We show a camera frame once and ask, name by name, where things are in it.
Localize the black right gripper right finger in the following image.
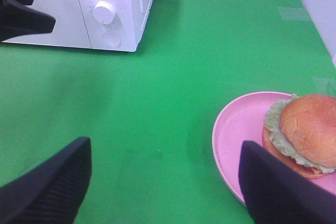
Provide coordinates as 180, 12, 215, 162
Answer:
238, 141, 335, 223

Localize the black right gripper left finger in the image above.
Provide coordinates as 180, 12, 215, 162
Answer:
1, 136, 92, 223

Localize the white microwave knob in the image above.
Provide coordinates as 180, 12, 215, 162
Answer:
92, 1, 117, 25

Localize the white microwave oven body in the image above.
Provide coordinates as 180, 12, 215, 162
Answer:
0, 0, 158, 53

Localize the burger with lettuce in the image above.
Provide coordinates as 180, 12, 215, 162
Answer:
262, 94, 335, 179

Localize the round white door button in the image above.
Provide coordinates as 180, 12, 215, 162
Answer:
102, 31, 121, 47

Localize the white microwave door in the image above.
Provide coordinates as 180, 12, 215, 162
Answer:
5, 0, 91, 48

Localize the pink round plate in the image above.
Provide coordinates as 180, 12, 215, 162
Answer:
212, 91, 335, 201

